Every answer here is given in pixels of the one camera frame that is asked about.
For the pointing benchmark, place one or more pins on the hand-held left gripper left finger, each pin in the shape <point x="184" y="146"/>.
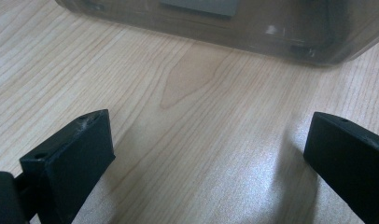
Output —
<point x="69" y="168"/>

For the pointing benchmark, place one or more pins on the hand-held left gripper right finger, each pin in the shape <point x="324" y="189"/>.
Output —
<point x="349" y="161"/>

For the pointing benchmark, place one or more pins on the clear grey storage box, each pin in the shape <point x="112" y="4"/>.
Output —
<point x="240" y="28"/>

